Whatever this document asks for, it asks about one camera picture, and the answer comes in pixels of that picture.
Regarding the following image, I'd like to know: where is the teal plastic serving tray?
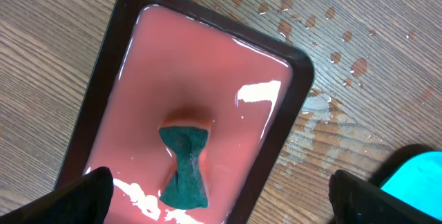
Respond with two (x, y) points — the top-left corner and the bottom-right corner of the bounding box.
(381, 151), (441, 221)

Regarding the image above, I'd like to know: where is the black-handled scrub brush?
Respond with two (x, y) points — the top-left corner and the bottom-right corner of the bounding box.
(158, 118), (211, 210)

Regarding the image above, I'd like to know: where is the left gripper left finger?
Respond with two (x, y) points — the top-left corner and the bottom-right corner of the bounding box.
(1, 167), (114, 224)

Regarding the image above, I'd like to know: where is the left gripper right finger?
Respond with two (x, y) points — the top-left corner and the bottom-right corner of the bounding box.
(329, 169), (441, 224)

